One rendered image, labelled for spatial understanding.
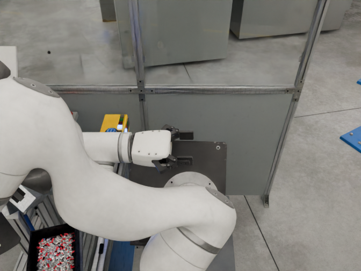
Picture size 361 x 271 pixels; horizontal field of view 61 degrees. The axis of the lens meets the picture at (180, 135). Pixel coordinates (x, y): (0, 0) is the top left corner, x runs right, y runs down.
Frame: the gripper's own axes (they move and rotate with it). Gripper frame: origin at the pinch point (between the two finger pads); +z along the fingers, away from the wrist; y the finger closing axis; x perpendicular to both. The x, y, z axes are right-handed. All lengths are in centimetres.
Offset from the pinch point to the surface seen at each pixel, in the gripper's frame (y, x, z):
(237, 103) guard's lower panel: -79, -51, 22
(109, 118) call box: -41, -27, -37
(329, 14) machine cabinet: -384, -142, 183
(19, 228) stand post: -10, -69, -83
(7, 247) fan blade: 13, -36, -63
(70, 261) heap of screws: 14, -45, -44
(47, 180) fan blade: 0.9, -14.5, -45.1
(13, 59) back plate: -47, -1, -71
